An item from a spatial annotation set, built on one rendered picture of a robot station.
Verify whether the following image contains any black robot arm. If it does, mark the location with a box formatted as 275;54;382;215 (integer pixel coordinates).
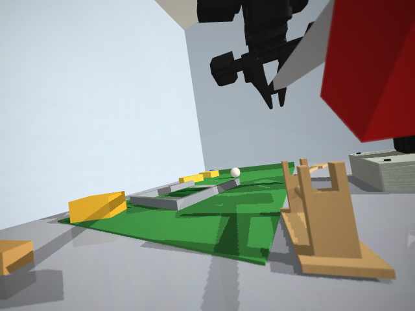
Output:
197;0;415;154

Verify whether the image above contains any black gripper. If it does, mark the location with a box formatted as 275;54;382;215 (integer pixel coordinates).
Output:
210;26;303;109

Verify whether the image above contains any green flat mat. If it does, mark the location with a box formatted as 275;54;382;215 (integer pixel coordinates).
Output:
58;168;287;266

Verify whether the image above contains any white golf ball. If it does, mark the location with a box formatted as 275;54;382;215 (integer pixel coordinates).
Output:
230;168;240;178

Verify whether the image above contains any brown block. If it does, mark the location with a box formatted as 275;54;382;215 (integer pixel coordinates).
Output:
0;240;34;276

